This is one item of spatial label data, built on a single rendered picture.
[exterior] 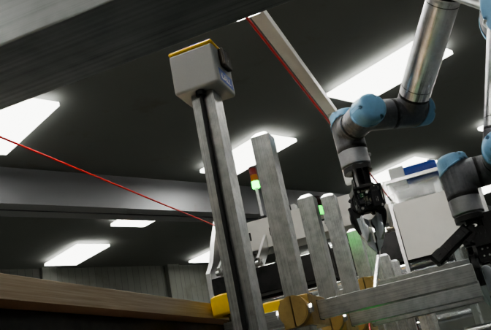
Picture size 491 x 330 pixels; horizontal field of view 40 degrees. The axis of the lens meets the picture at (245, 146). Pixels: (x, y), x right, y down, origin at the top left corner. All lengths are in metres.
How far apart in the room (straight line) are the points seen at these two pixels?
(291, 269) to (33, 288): 0.49
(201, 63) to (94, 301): 0.36
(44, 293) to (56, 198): 7.22
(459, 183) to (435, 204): 2.31
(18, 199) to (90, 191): 0.91
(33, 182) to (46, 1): 7.79
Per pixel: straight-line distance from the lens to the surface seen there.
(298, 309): 1.10
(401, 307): 1.39
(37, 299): 0.80
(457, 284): 1.13
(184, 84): 0.97
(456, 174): 1.65
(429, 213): 3.95
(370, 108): 1.59
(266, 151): 1.19
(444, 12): 1.55
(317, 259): 1.39
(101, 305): 0.91
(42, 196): 7.96
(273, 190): 1.17
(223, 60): 0.98
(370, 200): 1.63
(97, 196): 8.30
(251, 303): 0.88
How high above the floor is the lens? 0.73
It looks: 20 degrees up
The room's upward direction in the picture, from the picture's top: 12 degrees counter-clockwise
